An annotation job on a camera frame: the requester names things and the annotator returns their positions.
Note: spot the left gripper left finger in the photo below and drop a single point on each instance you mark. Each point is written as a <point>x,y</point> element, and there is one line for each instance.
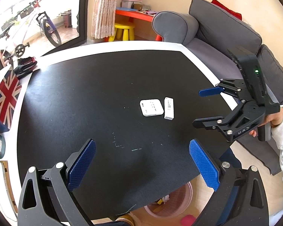
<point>78,163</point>

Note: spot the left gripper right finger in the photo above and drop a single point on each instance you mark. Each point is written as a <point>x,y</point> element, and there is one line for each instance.
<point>206,165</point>

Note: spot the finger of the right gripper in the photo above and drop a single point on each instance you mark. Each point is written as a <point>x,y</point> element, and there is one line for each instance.
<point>210,122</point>
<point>214,91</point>

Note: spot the white rectangular stick device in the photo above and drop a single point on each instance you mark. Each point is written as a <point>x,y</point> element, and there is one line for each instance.
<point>169,108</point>

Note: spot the white square device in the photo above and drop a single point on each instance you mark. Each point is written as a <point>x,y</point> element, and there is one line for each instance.
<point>151,107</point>

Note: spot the pink trash bin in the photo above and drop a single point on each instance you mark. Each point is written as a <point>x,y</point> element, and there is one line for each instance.
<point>173,204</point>

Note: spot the grey sofa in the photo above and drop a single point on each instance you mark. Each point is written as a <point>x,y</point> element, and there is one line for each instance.
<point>208,31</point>

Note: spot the red cushion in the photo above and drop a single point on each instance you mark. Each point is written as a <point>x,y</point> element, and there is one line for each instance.
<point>235,14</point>

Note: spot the white smartphone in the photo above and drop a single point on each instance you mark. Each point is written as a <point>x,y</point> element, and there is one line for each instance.
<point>8,206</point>

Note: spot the black table mat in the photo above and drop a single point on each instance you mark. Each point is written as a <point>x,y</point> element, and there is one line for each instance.
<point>138,159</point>

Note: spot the union jack tissue box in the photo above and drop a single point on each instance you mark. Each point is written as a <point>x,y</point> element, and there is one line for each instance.
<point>10,88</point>

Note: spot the black red gloves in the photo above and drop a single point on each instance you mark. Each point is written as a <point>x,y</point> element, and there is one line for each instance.
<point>25,67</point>

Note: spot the red kids table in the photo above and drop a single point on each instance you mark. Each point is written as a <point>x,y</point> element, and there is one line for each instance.
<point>143,23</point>

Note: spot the yellow plastic stool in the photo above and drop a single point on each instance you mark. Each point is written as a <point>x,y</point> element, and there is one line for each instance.
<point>124,31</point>

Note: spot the grey storage box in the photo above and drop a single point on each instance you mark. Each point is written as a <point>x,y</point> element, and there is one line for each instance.
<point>129,3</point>

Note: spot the beige curtain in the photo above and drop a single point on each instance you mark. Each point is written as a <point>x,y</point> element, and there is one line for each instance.
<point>103,18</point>

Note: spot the white bicycle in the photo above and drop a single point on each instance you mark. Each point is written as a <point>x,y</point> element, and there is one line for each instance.
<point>13,33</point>

